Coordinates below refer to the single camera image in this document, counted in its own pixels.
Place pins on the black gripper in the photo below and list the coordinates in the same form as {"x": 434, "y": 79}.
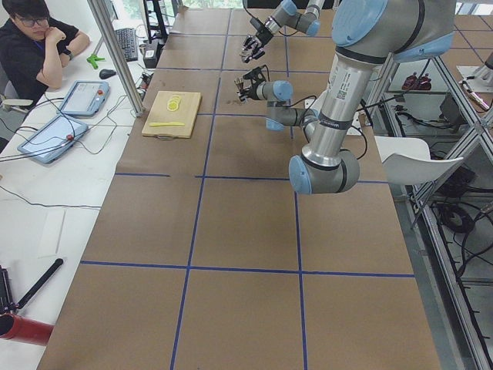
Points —
{"x": 250, "y": 91}
{"x": 262, "y": 37}

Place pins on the steel double jigger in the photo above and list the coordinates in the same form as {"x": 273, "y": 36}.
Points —
{"x": 239, "y": 85}

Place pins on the clear glass cup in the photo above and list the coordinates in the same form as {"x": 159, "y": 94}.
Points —
{"x": 245, "y": 56}

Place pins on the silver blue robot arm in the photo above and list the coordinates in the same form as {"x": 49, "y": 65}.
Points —
{"x": 285, "y": 14}
{"x": 365, "y": 33}

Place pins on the bamboo cutting board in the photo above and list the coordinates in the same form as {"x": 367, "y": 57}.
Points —
{"x": 188, "y": 109}

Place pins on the yellow plastic knife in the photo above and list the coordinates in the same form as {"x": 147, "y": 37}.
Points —
{"x": 170, "y": 123}

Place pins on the black keyboard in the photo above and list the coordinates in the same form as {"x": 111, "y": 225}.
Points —
{"x": 127, "y": 41}

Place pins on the black computer mouse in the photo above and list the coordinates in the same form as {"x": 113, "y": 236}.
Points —
{"x": 106, "y": 73}

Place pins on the green plastic tool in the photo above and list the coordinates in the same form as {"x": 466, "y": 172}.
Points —
{"x": 94, "y": 60}

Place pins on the far blue teach pendant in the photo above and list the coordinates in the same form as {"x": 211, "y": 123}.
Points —
{"x": 85, "y": 98}

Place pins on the blue teach pendant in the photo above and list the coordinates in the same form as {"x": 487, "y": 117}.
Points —
{"x": 52, "y": 140}
{"x": 85, "y": 98}

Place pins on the white chair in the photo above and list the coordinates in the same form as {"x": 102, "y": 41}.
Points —
{"x": 407, "y": 161}

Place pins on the brown paper table cover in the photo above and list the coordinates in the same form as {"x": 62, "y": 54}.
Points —
{"x": 203, "y": 257}

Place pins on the near blue teach pendant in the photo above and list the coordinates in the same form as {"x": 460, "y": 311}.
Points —
{"x": 52, "y": 140}

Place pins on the seated person in black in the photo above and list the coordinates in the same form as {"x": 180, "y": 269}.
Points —
{"x": 35, "y": 48}

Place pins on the black rod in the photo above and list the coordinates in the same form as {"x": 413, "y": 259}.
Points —
{"x": 39, "y": 283}

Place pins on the red cylinder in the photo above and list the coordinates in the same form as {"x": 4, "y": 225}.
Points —
{"x": 25, "y": 330}

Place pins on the aluminium frame post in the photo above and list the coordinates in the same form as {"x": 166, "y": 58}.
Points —
{"x": 104, "y": 23}

